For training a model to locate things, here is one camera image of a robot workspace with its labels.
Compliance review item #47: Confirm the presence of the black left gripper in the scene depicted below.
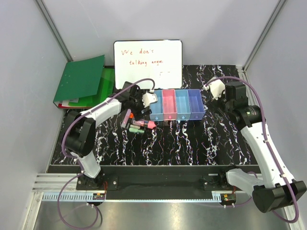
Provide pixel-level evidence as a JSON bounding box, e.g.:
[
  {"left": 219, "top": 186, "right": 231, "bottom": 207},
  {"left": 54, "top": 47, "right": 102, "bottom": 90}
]
[{"left": 129, "top": 90, "right": 152, "bottom": 120}]

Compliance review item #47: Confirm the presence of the light blue bin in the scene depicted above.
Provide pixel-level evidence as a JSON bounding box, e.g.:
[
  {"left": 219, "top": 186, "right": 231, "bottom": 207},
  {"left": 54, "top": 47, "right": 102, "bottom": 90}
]
[
  {"left": 150, "top": 90, "right": 164, "bottom": 122},
  {"left": 175, "top": 90, "right": 191, "bottom": 121}
]

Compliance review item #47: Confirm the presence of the purple plastic bin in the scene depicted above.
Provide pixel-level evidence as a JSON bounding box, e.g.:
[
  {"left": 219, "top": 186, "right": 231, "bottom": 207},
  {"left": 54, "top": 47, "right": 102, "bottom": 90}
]
[{"left": 188, "top": 89, "right": 205, "bottom": 120}]

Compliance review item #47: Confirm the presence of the pink plastic bin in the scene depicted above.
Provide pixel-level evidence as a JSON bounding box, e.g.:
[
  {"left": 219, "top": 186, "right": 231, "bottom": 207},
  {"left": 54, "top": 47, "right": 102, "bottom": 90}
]
[{"left": 162, "top": 89, "right": 177, "bottom": 120}]

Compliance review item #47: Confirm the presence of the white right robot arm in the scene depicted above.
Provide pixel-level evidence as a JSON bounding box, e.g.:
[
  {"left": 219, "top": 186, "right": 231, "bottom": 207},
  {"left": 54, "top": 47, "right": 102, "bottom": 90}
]
[{"left": 204, "top": 77, "right": 307, "bottom": 213}]

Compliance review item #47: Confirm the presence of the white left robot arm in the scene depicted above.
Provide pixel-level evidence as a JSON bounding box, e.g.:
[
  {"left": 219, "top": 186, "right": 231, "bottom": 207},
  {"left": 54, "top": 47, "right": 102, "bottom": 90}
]
[{"left": 60, "top": 80, "right": 157, "bottom": 190}]

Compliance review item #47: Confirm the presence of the pink eraser stick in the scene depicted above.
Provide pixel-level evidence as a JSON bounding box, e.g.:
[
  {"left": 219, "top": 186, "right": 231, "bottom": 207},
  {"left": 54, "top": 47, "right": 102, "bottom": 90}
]
[{"left": 121, "top": 109, "right": 131, "bottom": 128}]

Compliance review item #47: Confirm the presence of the green translucent file folder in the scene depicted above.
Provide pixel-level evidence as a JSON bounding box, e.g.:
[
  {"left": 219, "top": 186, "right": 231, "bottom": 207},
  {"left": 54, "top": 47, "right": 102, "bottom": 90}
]
[{"left": 68, "top": 68, "right": 115, "bottom": 108}]

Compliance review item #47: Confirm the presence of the green highlighter pen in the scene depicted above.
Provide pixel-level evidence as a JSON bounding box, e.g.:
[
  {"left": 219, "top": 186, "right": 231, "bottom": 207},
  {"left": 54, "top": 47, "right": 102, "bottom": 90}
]
[{"left": 129, "top": 127, "right": 144, "bottom": 134}]

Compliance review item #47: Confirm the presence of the black marble pattern mat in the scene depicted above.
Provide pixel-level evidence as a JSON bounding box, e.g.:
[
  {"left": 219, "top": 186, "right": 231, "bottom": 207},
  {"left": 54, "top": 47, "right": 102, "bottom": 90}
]
[{"left": 47, "top": 64, "right": 276, "bottom": 174}]

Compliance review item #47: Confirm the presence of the white dry-erase board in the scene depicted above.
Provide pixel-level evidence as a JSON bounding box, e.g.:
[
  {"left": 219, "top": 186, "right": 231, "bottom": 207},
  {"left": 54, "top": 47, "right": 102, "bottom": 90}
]
[{"left": 113, "top": 40, "right": 183, "bottom": 89}]

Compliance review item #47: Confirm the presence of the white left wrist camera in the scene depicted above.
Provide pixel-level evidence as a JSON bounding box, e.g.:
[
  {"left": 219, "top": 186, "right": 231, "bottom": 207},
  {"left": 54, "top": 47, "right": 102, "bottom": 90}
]
[{"left": 142, "top": 92, "right": 158, "bottom": 107}]

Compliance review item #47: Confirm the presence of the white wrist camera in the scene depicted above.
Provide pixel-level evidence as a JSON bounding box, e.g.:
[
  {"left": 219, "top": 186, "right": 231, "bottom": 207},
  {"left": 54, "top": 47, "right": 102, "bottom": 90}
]
[
  {"left": 142, "top": 92, "right": 158, "bottom": 107},
  {"left": 203, "top": 78, "right": 225, "bottom": 100}
]

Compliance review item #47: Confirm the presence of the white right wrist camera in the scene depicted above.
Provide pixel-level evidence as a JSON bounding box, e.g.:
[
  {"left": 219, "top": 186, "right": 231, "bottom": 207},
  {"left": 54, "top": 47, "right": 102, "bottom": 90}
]
[{"left": 203, "top": 78, "right": 225, "bottom": 100}]

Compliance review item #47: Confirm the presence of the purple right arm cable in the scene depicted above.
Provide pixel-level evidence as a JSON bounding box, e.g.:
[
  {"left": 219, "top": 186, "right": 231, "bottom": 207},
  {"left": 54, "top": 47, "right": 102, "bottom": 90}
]
[{"left": 206, "top": 76, "right": 300, "bottom": 223}]

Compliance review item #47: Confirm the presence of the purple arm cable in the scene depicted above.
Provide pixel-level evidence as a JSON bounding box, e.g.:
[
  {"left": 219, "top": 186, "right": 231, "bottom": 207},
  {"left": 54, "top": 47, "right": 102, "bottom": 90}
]
[
  {"left": 206, "top": 76, "right": 300, "bottom": 223},
  {"left": 57, "top": 78, "right": 155, "bottom": 228}
]

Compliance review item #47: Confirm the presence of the green ring binder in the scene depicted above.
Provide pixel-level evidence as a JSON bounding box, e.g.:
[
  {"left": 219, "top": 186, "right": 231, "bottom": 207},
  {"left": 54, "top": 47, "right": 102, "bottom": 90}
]
[{"left": 53, "top": 55, "right": 105, "bottom": 108}]

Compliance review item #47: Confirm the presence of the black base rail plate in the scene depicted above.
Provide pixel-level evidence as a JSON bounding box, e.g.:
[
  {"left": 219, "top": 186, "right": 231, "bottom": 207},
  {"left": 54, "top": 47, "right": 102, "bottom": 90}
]
[{"left": 76, "top": 166, "right": 233, "bottom": 202}]

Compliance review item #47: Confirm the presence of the aluminium frame rail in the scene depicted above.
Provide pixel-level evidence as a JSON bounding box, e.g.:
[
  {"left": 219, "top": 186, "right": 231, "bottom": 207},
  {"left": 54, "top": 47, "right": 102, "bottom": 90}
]
[{"left": 33, "top": 173, "right": 239, "bottom": 203}]

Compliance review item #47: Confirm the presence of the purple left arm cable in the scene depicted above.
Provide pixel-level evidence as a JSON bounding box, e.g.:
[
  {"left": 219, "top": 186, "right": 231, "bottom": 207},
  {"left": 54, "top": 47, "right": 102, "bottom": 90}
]
[{"left": 57, "top": 78, "right": 155, "bottom": 228}]

